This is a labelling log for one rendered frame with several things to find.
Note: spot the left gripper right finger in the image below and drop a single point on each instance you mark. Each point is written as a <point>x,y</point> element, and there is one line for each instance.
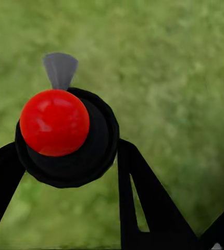
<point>168,228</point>

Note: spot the pesticide atomizer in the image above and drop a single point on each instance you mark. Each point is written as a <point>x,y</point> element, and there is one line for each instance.
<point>66,137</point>

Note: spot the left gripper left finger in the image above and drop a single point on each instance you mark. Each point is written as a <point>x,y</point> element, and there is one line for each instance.
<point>11,172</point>

